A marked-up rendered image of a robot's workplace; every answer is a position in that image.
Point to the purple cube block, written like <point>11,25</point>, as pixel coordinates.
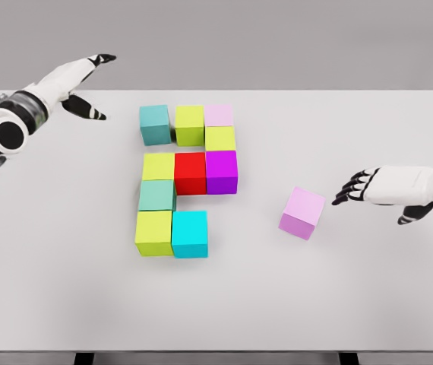
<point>221,172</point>

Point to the cyan cube block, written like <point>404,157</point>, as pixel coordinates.
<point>190,233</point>

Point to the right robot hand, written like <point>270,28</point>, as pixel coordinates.
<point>393,184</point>

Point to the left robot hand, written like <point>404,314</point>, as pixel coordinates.
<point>73,74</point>

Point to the yellow-green cube block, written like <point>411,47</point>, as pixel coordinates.
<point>220,138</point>
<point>158,166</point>
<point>154,232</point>
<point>190,125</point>

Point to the red cube block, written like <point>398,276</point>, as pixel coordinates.
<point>190,173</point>

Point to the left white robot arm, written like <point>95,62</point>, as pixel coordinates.
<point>11,125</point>

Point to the sea-green cube block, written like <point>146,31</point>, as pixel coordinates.
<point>156,195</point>

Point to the pale pink cube block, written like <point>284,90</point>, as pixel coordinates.
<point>219,115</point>

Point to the teal cube block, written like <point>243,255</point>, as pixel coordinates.
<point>155,124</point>

